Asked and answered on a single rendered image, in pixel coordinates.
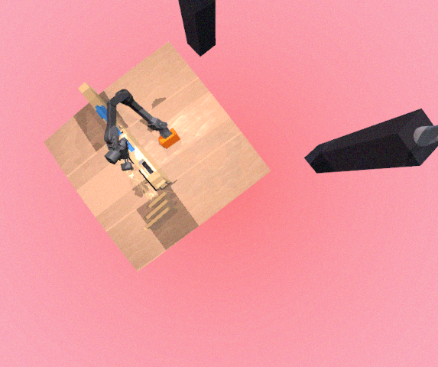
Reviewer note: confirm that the blue long bar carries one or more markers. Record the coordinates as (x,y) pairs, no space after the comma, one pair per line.
(102,111)

